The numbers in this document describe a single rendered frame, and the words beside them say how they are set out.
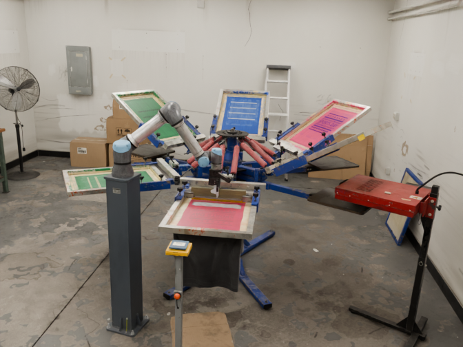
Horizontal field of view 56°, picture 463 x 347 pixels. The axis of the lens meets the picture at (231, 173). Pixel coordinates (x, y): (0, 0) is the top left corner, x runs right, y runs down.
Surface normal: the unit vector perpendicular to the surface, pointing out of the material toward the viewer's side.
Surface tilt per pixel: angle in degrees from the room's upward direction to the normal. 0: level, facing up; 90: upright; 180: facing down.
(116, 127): 90
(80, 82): 90
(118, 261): 90
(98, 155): 90
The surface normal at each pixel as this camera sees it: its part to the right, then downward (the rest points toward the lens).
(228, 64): -0.11, 0.29
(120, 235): -0.33, 0.26
